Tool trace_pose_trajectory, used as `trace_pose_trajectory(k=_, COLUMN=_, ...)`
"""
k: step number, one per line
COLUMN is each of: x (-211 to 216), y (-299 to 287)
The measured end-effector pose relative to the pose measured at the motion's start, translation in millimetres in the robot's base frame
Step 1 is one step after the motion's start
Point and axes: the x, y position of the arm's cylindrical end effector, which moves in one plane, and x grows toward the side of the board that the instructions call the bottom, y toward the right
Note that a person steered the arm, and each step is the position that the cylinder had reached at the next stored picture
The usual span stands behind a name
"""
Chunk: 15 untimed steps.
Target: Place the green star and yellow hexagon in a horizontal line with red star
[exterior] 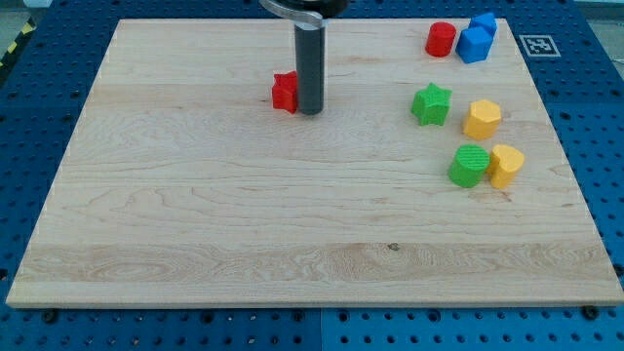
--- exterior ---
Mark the blue block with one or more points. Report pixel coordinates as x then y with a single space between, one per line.
474 44
486 21

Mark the black screw bottom left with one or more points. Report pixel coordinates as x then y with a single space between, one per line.
49 316

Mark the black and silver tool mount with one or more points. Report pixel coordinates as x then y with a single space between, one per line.
309 13

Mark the black screw bottom right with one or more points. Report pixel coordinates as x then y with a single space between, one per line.
590 313

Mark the green cylinder block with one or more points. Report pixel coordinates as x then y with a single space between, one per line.
468 165

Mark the yellow heart block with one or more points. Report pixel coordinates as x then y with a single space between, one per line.
505 161

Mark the white fiducial marker tag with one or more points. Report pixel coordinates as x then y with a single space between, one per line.
539 46

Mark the red star block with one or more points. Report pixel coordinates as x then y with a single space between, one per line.
284 92

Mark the light wooden board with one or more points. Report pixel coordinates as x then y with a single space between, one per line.
182 187

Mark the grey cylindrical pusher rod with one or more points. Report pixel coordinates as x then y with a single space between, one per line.
310 68

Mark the red cylinder block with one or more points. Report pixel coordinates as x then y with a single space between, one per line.
440 39

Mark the green star block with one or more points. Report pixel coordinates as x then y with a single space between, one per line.
431 105

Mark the rear blue block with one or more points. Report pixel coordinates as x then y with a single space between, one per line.
486 21

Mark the black screw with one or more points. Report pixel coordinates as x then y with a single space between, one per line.
590 313
49 316

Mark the yellow hexagon block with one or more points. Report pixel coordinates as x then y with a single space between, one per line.
482 119

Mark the front blue block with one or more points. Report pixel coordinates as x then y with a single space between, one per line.
474 44

